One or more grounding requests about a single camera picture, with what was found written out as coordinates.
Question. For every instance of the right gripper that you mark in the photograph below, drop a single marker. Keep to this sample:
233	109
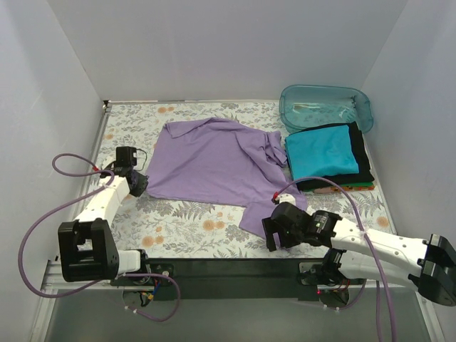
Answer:
270	233

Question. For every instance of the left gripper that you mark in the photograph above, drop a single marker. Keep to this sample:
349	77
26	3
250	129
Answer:
140	183

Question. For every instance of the purple t shirt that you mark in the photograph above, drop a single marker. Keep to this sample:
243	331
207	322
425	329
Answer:
220	161

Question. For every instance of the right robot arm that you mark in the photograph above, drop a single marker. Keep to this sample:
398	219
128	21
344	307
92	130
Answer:
426	266

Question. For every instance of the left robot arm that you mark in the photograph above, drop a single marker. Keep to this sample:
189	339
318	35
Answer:
87	248

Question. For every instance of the pink folded t shirt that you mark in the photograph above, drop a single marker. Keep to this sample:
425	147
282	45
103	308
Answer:
325	190

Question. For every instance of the floral table mat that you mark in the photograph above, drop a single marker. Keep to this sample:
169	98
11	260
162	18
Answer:
165	228

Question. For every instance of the green folded t shirt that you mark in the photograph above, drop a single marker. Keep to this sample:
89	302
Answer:
359	186

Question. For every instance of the teal folded t shirt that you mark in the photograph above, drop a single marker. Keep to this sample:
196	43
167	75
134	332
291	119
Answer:
321	152

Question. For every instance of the teal plastic bin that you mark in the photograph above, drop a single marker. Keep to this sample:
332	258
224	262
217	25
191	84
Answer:
309	106

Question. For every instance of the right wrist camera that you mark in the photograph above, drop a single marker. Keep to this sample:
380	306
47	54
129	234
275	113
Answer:
279	198

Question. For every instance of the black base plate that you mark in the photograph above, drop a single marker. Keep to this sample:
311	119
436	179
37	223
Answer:
248	278

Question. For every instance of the aluminium frame rail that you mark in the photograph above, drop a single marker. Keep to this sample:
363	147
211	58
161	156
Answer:
53	278

